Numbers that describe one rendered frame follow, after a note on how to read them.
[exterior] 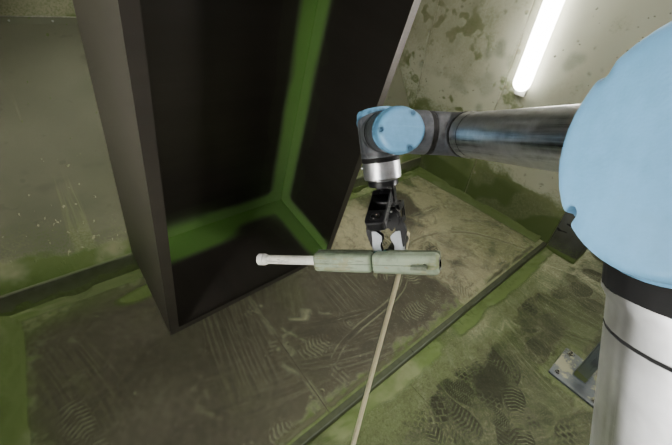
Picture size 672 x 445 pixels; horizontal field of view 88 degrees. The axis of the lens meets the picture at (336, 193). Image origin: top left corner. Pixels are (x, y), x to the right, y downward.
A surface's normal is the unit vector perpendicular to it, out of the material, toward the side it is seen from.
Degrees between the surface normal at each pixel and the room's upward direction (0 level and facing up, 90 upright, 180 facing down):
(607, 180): 84
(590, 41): 90
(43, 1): 90
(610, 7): 90
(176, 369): 0
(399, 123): 65
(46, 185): 57
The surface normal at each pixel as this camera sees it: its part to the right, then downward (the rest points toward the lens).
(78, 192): 0.58, -0.06
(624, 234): -0.98, -0.15
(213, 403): 0.11, -0.84
